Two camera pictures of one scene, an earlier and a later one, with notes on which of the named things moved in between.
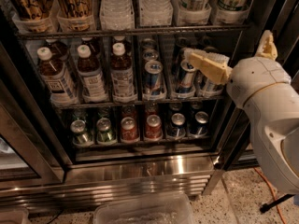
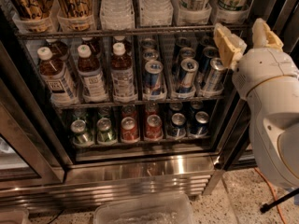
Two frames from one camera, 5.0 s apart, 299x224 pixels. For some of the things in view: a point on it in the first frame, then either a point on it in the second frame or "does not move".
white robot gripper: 258,77 to 268,66
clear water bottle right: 155,5 does not move
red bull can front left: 153,82 does not move
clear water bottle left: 116,8 does not move
